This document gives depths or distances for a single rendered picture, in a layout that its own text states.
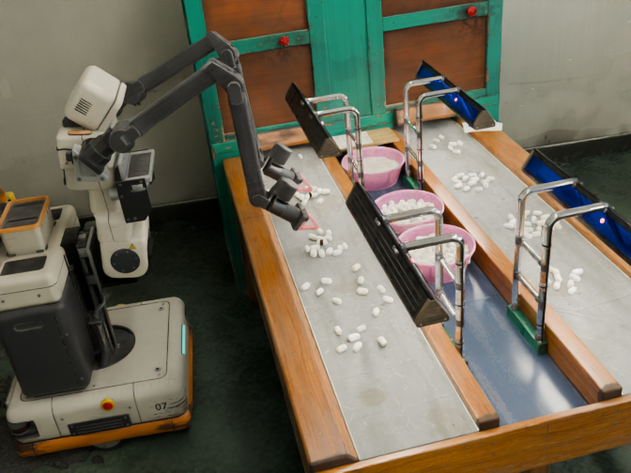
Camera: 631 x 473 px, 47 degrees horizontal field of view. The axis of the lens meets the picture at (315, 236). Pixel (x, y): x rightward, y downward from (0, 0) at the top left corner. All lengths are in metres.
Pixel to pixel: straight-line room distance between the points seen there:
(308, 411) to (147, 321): 1.40
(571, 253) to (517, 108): 2.19
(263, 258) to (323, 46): 1.09
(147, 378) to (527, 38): 2.86
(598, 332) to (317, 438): 0.85
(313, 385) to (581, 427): 0.68
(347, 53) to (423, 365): 1.62
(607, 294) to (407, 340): 0.63
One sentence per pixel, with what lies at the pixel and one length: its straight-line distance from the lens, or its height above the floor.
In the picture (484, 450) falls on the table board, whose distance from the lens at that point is 1.86.
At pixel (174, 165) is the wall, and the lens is 4.28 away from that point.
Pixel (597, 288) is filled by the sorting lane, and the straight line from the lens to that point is 2.33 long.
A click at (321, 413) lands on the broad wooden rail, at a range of 1.85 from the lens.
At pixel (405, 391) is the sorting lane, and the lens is 1.93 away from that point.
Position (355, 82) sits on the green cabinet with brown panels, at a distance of 3.25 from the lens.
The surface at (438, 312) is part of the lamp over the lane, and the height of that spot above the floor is 1.07.
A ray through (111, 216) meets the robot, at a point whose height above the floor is 0.90.
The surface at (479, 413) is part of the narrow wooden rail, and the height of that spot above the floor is 0.76.
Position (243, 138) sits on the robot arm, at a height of 1.19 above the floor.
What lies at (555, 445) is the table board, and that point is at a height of 0.65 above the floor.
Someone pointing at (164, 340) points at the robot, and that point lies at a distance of 2.99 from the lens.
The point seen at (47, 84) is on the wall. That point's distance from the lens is 4.18.
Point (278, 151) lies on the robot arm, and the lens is 2.63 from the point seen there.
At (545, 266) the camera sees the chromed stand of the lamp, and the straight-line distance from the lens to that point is 1.99.
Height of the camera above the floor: 2.06
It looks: 31 degrees down
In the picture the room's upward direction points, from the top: 6 degrees counter-clockwise
